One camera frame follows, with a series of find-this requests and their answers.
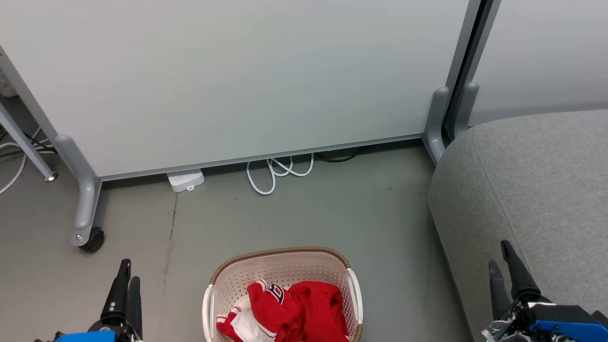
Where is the red cloth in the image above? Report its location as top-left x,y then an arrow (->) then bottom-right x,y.
285,280 -> 350,342

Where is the white power strip with cables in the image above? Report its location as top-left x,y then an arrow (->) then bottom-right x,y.
0,126 -> 53,195

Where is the white perforated laundry basket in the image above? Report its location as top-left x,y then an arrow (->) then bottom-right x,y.
202,247 -> 364,342

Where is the grey fabric sofa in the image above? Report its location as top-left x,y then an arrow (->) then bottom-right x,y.
427,109 -> 608,342

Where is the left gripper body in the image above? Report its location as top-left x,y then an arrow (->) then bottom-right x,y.
53,318 -> 143,342

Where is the black floor cable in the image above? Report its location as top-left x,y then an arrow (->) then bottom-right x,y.
316,148 -> 364,163

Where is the grey table leg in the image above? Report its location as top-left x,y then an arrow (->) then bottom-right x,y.
0,102 -> 58,182

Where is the black caster wheel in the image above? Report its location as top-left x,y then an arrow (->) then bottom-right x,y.
78,227 -> 105,253

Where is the grey partition foot with caster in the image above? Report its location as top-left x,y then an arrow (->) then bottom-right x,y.
54,134 -> 103,247

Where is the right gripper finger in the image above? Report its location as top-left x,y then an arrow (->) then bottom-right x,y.
488,260 -> 512,322
500,240 -> 542,303

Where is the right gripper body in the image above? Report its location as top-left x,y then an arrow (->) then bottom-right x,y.
482,301 -> 608,342

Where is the coiled white cable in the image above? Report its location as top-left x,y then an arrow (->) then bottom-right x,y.
246,153 -> 315,196

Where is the white partition panel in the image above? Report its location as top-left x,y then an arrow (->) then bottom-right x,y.
0,0 -> 481,182
468,0 -> 608,126

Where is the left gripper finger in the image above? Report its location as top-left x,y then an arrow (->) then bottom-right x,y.
127,276 -> 143,334
101,259 -> 131,320

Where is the black cable bundle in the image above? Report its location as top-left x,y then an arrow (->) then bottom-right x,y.
21,133 -> 55,153

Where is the red and white jersey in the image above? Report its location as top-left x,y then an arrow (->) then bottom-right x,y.
216,279 -> 304,342

